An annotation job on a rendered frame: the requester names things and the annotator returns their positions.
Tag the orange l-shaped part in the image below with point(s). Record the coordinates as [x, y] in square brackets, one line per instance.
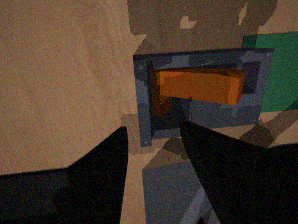
[223, 86]

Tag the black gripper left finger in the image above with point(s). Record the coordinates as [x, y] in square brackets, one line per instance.
[89, 191]

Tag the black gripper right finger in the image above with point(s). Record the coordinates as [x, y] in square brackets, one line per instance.
[245, 183]

